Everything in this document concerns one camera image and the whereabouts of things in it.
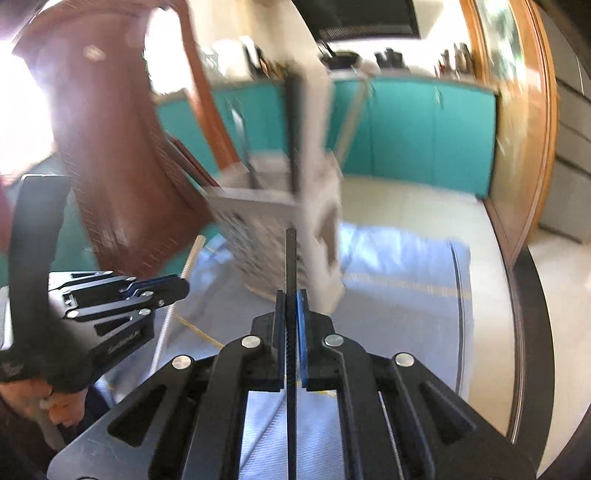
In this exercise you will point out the black textured chopstick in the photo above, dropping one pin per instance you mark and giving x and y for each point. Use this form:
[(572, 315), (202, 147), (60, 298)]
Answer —
[(291, 258)]

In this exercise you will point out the beige chopstick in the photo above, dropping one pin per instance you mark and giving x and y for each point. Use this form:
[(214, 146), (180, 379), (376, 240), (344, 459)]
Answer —
[(353, 120)]

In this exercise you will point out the black frying pan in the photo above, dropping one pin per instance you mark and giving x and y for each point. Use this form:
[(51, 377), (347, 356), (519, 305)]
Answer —
[(341, 57)]

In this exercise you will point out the carved wooden chair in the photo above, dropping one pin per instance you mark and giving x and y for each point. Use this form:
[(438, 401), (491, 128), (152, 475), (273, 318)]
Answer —
[(115, 161)]

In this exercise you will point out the light blue table cloth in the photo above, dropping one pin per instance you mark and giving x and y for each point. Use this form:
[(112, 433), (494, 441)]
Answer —
[(392, 300)]

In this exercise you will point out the black round table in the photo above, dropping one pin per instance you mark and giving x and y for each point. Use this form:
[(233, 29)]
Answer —
[(531, 323)]

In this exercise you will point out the white plastic utensil holder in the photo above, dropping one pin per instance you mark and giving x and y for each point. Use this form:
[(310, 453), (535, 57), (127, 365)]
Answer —
[(323, 258)]

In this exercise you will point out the person's left hand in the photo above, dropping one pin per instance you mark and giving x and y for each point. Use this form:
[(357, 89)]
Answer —
[(64, 410)]

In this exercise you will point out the wooden framed glass door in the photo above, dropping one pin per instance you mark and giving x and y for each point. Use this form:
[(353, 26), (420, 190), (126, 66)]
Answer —
[(517, 138)]

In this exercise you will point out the teal kitchen cabinets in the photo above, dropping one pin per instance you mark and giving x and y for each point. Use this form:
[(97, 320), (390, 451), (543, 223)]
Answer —
[(415, 134)]

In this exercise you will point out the grey panelled cabinet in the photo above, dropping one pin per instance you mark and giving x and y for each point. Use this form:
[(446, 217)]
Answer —
[(572, 161)]

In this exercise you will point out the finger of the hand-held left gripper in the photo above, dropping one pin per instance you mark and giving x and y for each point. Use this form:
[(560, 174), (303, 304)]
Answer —
[(92, 282), (138, 302)]

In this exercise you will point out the black range hood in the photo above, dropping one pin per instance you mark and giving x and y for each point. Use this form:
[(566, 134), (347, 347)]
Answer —
[(360, 18)]

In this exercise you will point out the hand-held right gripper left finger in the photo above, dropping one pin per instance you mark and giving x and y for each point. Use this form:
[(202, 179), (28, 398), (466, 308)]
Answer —
[(279, 341)]

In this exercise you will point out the white textured chopstick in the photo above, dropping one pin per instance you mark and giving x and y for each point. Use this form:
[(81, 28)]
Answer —
[(194, 258)]

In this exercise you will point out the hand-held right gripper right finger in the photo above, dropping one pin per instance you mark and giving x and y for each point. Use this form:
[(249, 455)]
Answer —
[(302, 341)]

